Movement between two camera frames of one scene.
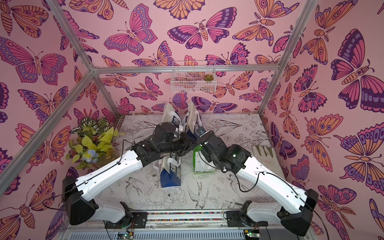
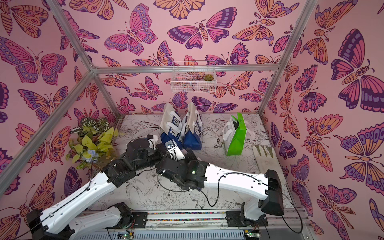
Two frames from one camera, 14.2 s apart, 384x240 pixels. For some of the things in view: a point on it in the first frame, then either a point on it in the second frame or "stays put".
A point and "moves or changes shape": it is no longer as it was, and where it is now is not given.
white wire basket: x=193 y=77 stays put
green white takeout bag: x=201 y=164 moves or changes shape
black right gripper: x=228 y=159 to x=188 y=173
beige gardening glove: x=267 y=156 stays put
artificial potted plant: x=93 y=148 stays put
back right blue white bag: x=192 y=121 stays put
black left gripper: x=187 y=144 to x=161 y=150
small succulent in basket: x=208 y=77 stays put
